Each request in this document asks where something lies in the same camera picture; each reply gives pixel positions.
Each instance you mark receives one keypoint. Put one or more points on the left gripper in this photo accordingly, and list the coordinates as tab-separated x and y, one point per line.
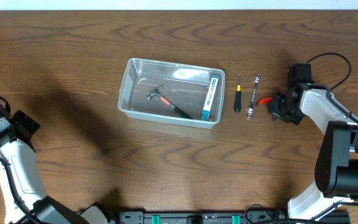
22	122

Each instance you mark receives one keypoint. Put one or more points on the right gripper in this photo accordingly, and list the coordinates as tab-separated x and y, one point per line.
272	107

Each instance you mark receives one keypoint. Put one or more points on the orange handled pliers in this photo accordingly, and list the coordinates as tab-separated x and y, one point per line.
262	101

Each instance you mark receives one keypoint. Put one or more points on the silver wrench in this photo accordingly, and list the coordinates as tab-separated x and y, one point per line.
250	110

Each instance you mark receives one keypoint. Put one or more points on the black yellow screwdriver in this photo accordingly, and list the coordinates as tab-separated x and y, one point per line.
237	102

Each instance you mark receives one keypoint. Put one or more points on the blue white cardboard box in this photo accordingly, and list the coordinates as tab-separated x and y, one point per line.
209	98

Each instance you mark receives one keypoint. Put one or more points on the clear plastic container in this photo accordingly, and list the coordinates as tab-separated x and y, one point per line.
186	86

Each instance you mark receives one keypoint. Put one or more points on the small hammer black orange handle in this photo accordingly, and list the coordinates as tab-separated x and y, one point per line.
175	108

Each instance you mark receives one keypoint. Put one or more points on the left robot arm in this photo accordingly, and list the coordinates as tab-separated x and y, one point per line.
25	197

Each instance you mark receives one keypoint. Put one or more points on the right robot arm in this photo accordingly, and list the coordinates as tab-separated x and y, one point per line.
336	170

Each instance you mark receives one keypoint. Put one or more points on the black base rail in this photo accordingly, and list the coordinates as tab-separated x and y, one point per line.
252	216

